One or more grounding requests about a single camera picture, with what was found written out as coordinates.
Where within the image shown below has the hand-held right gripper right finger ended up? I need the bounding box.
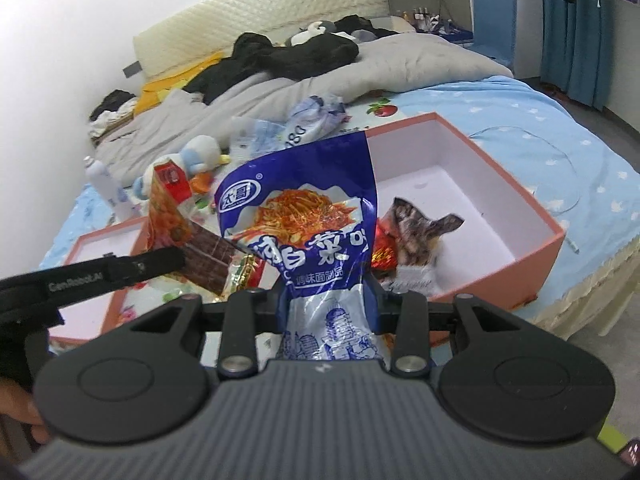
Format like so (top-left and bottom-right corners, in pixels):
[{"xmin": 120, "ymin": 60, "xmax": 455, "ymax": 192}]
[{"xmin": 365, "ymin": 280, "xmax": 526, "ymax": 377}]

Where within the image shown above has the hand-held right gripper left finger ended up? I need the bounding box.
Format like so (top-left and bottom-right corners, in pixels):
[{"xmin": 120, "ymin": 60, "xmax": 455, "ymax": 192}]
[{"xmin": 127, "ymin": 287, "xmax": 291, "ymax": 378}]

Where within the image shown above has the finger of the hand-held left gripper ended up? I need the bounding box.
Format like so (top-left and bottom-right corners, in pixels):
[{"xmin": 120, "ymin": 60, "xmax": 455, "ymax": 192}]
[{"xmin": 107, "ymin": 247, "xmax": 187, "ymax": 286}]

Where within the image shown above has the large red orange snack packet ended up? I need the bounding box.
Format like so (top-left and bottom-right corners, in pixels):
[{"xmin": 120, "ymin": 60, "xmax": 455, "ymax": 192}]
[{"xmin": 146, "ymin": 159, "xmax": 237, "ymax": 297}]

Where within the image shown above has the shiny red snack packet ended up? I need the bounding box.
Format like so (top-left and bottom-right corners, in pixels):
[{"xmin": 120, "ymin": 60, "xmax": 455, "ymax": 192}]
[{"xmin": 371, "ymin": 217, "xmax": 401, "ymax": 273}]

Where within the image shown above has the cat print snack packet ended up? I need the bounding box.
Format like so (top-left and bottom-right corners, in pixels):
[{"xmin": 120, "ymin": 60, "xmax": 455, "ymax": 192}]
[{"xmin": 387, "ymin": 196, "xmax": 466, "ymax": 293}]

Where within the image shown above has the blue white noodle snack packet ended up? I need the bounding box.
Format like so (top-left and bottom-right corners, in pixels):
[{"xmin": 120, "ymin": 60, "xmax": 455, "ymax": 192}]
[{"xmin": 214, "ymin": 127, "xmax": 396, "ymax": 361}]

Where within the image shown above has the orange cardboard box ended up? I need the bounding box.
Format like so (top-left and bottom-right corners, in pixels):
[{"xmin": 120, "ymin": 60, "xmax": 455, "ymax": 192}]
[{"xmin": 365, "ymin": 112, "xmax": 568, "ymax": 311}]

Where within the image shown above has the person's left hand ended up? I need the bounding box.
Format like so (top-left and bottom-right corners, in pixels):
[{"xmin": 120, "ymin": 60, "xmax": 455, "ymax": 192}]
[{"xmin": 0, "ymin": 379, "xmax": 51, "ymax": 445}]

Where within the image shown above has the orange cardboard box lid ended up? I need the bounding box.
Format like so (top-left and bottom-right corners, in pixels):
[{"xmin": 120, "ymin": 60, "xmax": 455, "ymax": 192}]
[{"xmin": 47, "ymin": 215, "xmax": 153, "ymax": 346}]

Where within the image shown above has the white spray can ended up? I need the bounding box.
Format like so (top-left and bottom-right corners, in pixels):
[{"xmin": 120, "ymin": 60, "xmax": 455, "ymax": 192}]
[{"xmin": 84, "ymin": 155, "xmax": 130, "ymax": 221}]

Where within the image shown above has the white blue plush toy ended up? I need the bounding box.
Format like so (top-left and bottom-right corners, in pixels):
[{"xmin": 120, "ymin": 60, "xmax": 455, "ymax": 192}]
[{"xmin": 132, "ymin": 135, "xmax": 232, "ymax": 201}]

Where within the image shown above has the mixed clothes pile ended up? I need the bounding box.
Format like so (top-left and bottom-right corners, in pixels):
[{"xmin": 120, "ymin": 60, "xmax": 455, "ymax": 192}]
[{"xmin": 89, "ymin": 89, "xmax": 140, "ymax": 136}]

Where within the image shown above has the yellow cloth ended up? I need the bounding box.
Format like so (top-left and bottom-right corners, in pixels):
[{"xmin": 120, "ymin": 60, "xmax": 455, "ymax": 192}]
[{"xmin": 135, "ymin": 50, "xmax": 226, "ymax": 113}]

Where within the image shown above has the crumpled blue white plastic bag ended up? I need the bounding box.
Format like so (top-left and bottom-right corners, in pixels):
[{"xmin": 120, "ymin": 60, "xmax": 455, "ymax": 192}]
[{"xmin": 229, "ymin": 95, "xmax": 347, "ymax": 158}]

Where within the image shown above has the cream bed skirt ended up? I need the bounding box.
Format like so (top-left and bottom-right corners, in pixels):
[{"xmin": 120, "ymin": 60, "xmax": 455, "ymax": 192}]
[{"xmin": 530, "ymin": 240, "xmax": 640, "ymax": 341}]

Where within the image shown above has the grey blanket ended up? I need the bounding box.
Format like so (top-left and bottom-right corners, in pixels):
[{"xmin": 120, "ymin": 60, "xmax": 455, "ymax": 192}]
[{"xmin": 95, "ymin": 35, "xmax": 513, "ymax": 186}]

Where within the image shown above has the black clothes pile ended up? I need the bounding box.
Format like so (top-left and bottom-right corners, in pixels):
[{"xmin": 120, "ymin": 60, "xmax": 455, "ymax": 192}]
[{"xmin": 182, "ymin": 15, "xmax": 401, "ymax": 106}]

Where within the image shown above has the light blue bed sheet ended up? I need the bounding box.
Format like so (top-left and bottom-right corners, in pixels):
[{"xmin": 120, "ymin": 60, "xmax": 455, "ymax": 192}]
[{"xmin": 40, "ymin": 75, "xmax": 640, "ymax": 326}]

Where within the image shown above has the cream quilted headboard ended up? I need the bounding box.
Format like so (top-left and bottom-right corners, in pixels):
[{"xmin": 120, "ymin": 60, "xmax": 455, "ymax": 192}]
[{"xmin": 132, "ymin": 0, "xmax": 391, "ymax": 81}]

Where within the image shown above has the black white plush toy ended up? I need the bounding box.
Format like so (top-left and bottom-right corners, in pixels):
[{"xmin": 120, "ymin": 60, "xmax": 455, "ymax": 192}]
[{"xmin": 284, "ymin": 20, "xmax": 337, "ymax": 47}]

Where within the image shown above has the group of small bottles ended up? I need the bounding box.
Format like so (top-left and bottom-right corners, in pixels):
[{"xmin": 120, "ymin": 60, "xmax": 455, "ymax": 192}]
[{"xmin": 397, "ymin": 5, "xmax": 443, "ymax": 31}]

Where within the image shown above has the blue chair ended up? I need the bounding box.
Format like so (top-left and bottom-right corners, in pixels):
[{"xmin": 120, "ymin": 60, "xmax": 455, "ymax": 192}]
[{"xmin": 470, "ymin": 0, "xmax": 518, "ymax": 68}]

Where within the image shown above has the blue curtain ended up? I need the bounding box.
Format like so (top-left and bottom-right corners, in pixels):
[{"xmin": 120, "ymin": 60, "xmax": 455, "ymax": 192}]
[{"xmin": 540, "ymin": 0, "xmax": 621, "ymax": 111}]

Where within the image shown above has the white cable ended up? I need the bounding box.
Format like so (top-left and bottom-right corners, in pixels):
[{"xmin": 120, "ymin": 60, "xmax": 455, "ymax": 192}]
[{"xmin": 470, "ymin": 125, "xmax": 585, "ymax": 257}]

